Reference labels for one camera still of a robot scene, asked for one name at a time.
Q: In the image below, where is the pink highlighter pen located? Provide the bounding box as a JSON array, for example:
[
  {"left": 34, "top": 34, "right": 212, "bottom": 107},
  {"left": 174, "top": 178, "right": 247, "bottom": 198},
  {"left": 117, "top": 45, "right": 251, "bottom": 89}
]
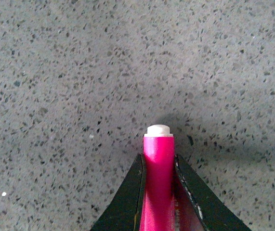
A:
[{"left": 140, "top": 125, "right": 184, "bottom": 231}]

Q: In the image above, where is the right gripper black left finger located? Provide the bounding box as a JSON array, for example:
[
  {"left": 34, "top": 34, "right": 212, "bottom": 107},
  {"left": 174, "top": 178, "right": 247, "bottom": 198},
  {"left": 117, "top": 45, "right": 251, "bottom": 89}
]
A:
[{"left": 91, "top": 154, "right": 146, "bottom": 231}]

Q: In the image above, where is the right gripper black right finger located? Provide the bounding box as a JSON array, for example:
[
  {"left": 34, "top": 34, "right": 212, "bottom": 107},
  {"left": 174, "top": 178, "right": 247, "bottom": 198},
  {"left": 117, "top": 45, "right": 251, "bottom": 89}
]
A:
[{"left": 174, "top": 155, "right": 250, "bottom": 231}]

